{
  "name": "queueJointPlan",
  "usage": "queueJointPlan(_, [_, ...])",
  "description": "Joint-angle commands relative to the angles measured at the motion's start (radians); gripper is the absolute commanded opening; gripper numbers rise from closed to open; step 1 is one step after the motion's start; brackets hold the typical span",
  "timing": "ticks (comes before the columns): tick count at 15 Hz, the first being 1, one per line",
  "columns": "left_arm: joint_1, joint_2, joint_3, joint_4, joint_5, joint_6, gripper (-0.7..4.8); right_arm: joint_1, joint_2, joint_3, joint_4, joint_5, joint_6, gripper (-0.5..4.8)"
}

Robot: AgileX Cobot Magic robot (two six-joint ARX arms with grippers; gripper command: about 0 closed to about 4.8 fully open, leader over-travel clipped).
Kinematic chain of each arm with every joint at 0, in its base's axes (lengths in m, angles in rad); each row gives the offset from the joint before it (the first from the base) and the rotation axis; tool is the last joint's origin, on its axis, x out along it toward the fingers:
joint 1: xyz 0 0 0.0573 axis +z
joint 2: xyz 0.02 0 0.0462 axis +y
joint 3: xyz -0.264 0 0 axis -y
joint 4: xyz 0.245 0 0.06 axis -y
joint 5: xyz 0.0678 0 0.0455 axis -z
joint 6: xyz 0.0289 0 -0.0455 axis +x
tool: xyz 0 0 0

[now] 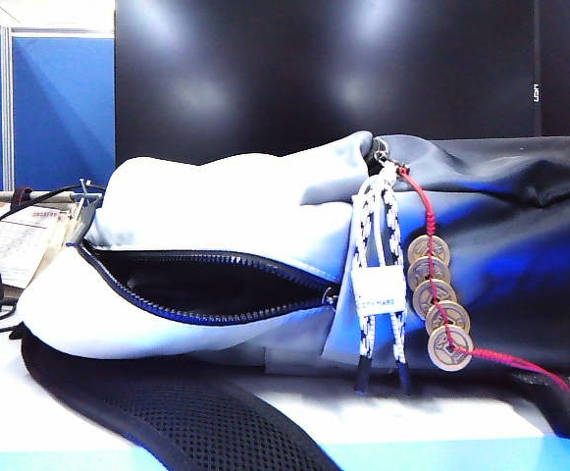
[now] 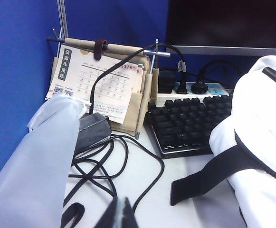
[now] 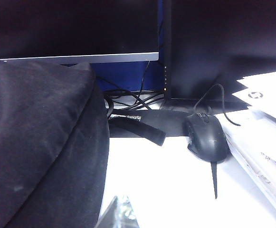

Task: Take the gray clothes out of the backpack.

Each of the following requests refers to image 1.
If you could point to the black monitor with vertical logo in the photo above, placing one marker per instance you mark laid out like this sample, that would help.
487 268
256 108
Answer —
569 59

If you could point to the large black computer monitor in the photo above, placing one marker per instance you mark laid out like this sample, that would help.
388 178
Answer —
289 73

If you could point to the aluminium partition post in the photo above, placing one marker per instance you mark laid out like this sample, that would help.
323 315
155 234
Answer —
7 108

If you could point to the white and black backpack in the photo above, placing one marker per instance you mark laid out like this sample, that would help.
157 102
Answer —
216 221

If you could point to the brass Chinese coin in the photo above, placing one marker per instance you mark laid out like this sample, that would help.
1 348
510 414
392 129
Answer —
429 300
419 247
444 350
453 318
421 272

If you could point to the white paper scroll calendar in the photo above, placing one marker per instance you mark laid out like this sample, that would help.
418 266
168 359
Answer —
19 240

